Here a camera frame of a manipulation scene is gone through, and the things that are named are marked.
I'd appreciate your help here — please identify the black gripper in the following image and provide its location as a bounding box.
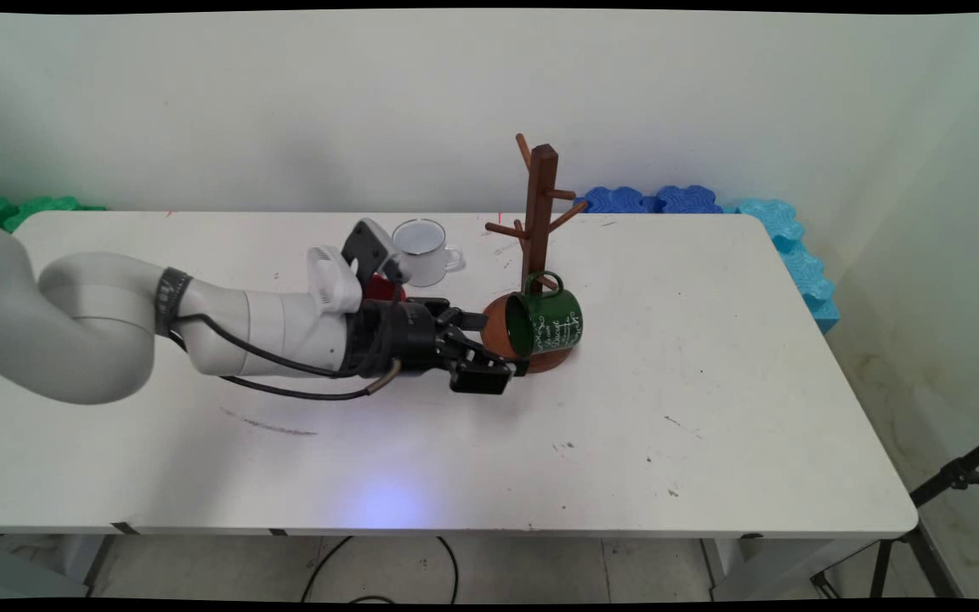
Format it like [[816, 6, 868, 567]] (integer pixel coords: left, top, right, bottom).
[[340, 297, 533, 396]]

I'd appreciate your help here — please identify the green enamel mug white print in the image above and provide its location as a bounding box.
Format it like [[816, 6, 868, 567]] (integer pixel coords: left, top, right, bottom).
[[504, 270, 585, 359]]

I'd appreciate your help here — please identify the red enamel mug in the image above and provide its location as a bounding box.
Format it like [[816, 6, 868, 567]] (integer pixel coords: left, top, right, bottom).
[[362, 272, 408, 303]]

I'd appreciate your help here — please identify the brown wooden mug tree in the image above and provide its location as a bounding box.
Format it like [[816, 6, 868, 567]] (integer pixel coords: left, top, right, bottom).
[[478, 133, 591, 375]]

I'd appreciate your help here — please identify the light blue foam mat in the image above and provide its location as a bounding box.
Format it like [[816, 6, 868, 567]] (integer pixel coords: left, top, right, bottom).
[[719, 197, 841, 335]]

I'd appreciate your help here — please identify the grey table leg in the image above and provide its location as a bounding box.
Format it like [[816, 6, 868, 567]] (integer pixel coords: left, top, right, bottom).
[[82, 534, 119, 598]]

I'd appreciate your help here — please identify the green foam mat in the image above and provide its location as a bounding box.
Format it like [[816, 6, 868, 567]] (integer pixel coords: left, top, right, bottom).
[[0, 195, 107, 235]]

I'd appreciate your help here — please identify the black tripod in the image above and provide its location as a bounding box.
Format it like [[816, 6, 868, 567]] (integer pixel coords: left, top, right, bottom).
[[810, 426, 979, 601]]

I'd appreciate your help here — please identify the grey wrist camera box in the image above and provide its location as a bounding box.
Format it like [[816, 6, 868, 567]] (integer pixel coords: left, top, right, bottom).
[[341, 218, 413, 286]]

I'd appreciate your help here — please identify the black cable with beige end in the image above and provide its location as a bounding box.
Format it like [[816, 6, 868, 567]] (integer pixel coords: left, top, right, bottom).
[[216, 357, 403, 401]]

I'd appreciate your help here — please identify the black floor cable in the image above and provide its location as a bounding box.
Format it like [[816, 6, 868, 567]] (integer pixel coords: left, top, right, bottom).
[[300, 535, 460, 605]]

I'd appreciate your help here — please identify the thin black cable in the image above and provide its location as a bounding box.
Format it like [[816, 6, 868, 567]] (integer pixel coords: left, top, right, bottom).
[[168, 313, 348, 379]]

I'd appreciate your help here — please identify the black strap on arm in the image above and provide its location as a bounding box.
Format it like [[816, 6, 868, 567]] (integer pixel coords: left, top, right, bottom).
[[155, 267, 194, 338]]

